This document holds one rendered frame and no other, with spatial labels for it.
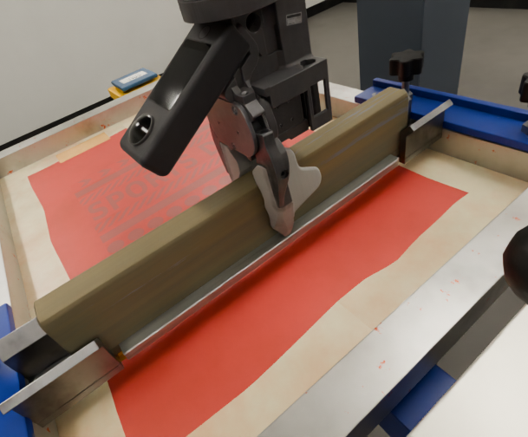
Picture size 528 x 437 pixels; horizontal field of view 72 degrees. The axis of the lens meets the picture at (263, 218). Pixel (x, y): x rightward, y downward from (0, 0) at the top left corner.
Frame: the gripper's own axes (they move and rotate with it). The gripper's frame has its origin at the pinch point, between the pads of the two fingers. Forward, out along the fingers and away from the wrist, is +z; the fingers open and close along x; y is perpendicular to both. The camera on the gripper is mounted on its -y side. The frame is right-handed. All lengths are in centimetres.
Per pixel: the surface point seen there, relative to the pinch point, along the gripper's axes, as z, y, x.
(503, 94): 98, 226, 78
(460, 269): 1.7, 8.0, -16.0
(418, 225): 5.2, 13.2, -8.5
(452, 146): 3.5, 25.8, -4.0
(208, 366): 5.4, -12.2, -6.1
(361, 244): 5.2, 7.3, -6.0
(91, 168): 5.3, -10.0, 41.5
